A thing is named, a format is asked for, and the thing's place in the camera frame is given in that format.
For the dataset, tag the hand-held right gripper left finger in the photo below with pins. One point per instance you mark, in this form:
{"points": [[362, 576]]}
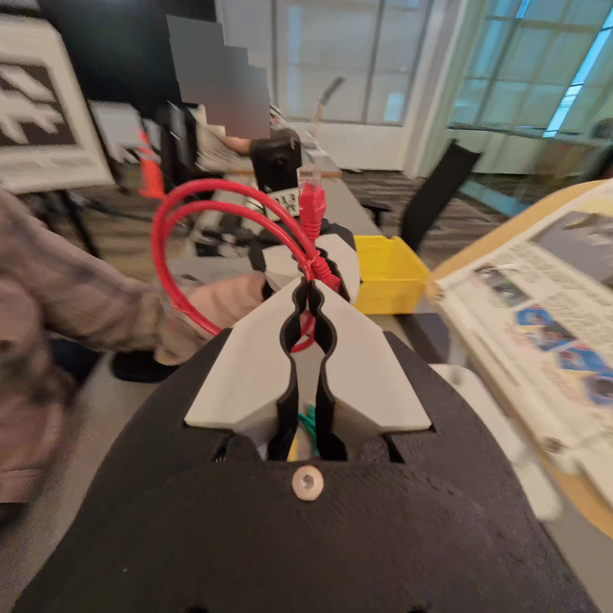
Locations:
{"points": [[244, 378]]}

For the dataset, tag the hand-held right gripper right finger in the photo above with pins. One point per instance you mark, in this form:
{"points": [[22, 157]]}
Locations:
{"points": [[373, 378]]}

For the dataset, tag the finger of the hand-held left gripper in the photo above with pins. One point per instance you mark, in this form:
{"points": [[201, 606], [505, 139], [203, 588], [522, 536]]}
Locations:
{"points": [[347, 261], [285, 266]]}

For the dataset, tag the yellow plastic bin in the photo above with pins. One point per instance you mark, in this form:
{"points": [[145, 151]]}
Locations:
{"points": [[388, 277]]}

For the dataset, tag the person's left hand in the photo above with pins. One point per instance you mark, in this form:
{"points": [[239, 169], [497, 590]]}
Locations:
{"points": [[225, 301]]}

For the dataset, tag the black round pad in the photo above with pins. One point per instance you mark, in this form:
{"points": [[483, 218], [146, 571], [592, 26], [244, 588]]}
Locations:
{"points": [[143, 368]]}

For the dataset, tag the black office chair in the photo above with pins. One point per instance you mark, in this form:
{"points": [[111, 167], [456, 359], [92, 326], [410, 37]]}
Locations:
{"points": [[440, 191]]}

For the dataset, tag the orange traffic cone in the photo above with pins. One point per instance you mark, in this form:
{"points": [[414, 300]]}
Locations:
{"points": [[151, 177]]}

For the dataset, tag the wooden board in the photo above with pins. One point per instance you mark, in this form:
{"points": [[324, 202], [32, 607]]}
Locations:
{"points": [[503, 225]]}

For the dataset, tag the person's plaid shirt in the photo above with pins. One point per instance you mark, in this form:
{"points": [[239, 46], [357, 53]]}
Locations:
{"points": [[28, 431]]}

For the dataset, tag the large black white tag poster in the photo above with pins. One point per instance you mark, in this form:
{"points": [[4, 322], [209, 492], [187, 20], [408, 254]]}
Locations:
{"points": [[48, 158]]}

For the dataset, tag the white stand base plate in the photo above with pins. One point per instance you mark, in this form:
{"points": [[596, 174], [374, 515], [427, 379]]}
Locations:
{"points": [[479, 397]]}

